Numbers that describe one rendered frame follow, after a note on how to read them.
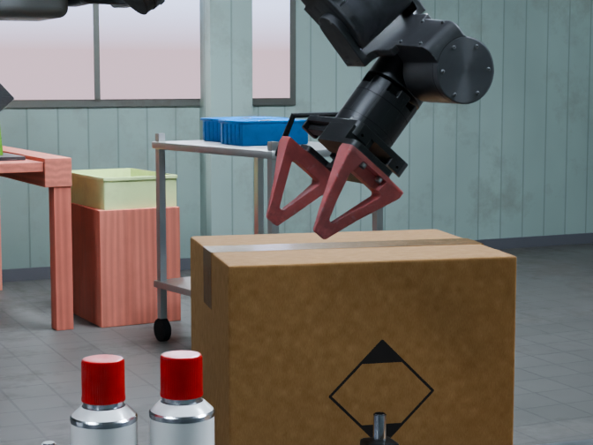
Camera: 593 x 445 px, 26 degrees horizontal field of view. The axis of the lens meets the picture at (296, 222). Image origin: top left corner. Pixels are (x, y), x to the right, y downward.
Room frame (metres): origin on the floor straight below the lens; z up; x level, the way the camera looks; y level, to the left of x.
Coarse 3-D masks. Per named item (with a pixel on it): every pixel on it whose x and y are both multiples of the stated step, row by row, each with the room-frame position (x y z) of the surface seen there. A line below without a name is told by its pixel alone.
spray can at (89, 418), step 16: (96, 368) 0.96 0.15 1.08; (112, 368) 0.96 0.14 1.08; (96, 384) 0.96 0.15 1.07; (112, 384) 0.96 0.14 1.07; (96, 400) 0.96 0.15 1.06; (112, 400) 0.96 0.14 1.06; (80, 416) 0.96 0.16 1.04; (96, 416) 0.95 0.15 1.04; (112, 416) 0.95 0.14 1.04; (128, 416) 0.96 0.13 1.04; (80, 432) 0.95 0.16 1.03; (96, 432) 0.95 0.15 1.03; (112, 432) 0.95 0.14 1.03; (128, 432) 0.96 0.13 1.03
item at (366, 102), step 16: (368, 80) 1.17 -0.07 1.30; (384, 80) 1.15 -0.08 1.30; (352, 96) 1.16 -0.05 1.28; (368, 96) 1.14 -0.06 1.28; (384, 96) 1.14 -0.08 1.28; (400, 96) 1.14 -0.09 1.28; (352, 112) 1.14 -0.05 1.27; (368, 112) 1.14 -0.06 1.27; (384, 112) 1.14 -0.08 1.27; (400, 112) 1.14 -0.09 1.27; (304, 128) 1.19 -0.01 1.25; (320, 128) 1.17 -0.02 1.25; (368, 128) 1.10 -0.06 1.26; (384, 128) 1.14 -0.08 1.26; (400, 128) 1.15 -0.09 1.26; (384, 144) 1.11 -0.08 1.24; (384, 160) 1.13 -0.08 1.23; (400, 160) 1.12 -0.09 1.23; (400, 176) 1.12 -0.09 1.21
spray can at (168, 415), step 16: (176, 352) 1.00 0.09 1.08; (192, 352) 0.99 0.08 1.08; (176, 368) 0.97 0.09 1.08; (192, 368) 0.98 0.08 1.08; (176, 384) 0.97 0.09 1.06; (192, 384) 0.98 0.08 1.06; (160, 400) 0.99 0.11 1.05; (176, 400) 0.97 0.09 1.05; (192, 400) 0.98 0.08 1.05; (160, 416) 0.97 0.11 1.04; (176, 416) 0.97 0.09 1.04; (192, 416) 0.97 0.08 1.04; (208, 416) 0.98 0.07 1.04; (160, 432) 0.97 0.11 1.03; (176, 432) 0.96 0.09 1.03; (192, 432) 0.97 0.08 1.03; (208, 432) 0.98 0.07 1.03
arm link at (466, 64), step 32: (416, 0) 1.16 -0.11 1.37; (384, 32) 1.17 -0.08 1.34; (416, 32) 1.11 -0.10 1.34; (448, 32) 1.09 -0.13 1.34; (352, 64) 1.16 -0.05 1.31; (416, 64) 1.11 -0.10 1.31; (448, 64) 1.08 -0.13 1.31; (480, 64) 1.10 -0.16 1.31; (416, 96) 1.13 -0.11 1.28; (448, 96) 1.08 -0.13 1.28; (480, 96) 1.10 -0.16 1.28
